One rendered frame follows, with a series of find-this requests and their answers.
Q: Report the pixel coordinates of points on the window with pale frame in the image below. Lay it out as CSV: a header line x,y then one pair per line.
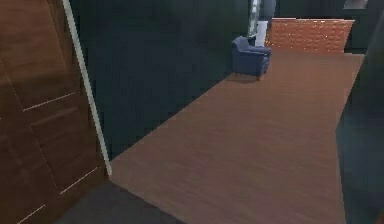
x,y
255,16

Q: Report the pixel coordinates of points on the brown wooden room door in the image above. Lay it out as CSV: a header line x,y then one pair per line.
x,y
43,110

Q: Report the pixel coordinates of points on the blue armchair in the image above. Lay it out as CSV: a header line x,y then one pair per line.
x,y
248,57

